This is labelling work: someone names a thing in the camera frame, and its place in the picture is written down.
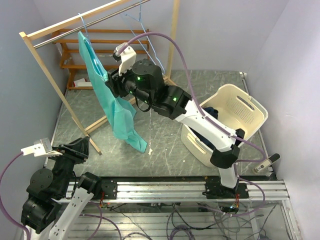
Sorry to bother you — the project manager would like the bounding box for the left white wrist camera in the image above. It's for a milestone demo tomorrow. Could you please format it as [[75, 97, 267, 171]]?
[[21, 138, 63, 157]]

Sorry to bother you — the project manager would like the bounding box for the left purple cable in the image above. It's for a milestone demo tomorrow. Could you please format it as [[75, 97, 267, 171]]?
[[0, 152, 33, 240]]

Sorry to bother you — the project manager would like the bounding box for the aluminium rail frame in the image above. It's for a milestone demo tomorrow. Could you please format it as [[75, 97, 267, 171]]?
[[13, 176, 303, 240]]

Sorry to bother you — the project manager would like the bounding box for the wooden clothes rack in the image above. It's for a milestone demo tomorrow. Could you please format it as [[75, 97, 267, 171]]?
[[18, 0, 185, 156]]

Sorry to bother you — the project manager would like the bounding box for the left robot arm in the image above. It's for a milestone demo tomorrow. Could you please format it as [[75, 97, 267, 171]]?
[[21, 136, 102, 240]]

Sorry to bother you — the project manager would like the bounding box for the light blue wire hanger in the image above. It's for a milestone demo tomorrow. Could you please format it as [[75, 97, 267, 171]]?
[[120, 0, 166, 75]]

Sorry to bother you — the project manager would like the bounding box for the cream plastic laundry basket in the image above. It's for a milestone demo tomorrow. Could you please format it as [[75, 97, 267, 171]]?
[[181, 84, 268, 168]]

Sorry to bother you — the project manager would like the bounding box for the small device on table edge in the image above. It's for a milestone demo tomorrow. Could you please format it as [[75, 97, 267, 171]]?
[[252, 153, 281, 174]]

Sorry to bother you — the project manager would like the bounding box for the teal t shirt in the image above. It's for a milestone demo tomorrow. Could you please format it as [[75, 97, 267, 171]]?
[[77, 31, 147, 153]]

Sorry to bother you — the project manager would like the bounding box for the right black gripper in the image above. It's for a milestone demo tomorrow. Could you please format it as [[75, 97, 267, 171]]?
[[105, 60, 154, 107]]

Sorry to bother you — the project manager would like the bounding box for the wooden shoe shelf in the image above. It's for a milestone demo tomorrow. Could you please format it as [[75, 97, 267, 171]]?
[[54, 29, 149, 89]]

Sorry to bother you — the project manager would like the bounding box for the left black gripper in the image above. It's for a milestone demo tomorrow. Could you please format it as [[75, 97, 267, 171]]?
[[46, 134, 90, 196]]

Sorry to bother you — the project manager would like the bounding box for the light blue hanger with teal shirt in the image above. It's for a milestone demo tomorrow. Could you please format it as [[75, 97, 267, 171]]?
[[78, 13, 105, 77]]

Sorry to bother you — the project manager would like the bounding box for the navy blue t shirt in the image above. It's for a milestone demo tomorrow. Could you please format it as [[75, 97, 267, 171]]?
[[191, 106, 219, 151]]

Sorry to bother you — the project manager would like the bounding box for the white red flat box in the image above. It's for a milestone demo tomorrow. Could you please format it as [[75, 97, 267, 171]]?
[[73, 78, 92, 88]]

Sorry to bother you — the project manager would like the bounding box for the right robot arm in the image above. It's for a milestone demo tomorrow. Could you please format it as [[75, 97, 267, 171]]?
[[105, 59, 245, 198]]

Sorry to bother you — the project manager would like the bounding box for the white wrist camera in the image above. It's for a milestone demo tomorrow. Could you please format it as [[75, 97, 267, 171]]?
[[21, 138, 63, 157], [113, 42, 137, 76]]

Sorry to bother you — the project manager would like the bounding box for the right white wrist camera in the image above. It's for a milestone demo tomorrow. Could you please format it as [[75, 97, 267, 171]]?
[[113, 42, 137, 76]]

